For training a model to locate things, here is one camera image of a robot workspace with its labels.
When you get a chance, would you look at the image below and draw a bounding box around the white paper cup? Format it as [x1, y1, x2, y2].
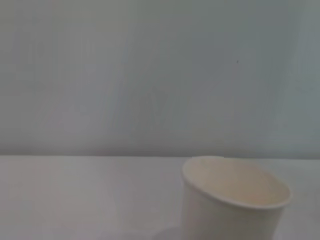
[180, 155, 293, 240]

